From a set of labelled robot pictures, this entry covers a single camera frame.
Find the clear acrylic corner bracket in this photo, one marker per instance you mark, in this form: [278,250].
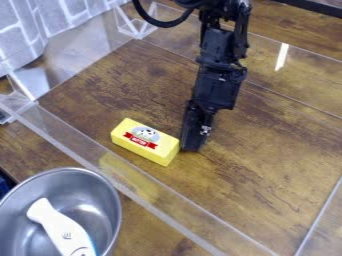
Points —
[128,23]

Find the clear acrylic enclosure wall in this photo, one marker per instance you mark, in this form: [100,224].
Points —
[259,192]

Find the yellow butter block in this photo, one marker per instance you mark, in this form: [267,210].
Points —
[145,141]

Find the white brick pattern cloth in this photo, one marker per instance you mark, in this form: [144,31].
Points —
[31,21]

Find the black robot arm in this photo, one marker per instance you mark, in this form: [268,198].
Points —
[223,47]

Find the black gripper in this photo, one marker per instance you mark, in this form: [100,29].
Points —
[215,92]

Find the silver metal bowl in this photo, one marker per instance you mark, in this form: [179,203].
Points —
[72,191]

